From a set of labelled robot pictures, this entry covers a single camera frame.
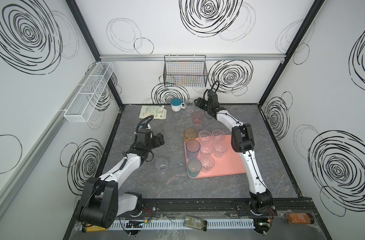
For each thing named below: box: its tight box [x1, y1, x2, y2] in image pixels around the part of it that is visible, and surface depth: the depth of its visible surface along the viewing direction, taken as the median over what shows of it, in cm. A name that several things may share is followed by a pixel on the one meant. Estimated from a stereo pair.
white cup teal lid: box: [170, 98, 186, 112], surface depth 118 cm
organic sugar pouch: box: [139, 105, 167, 120], surface depth 118 cm
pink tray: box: [197, 134, 246, 178], surface depth 92 cm
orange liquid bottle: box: [285, 212, 315, 225], surface depth 69 cm
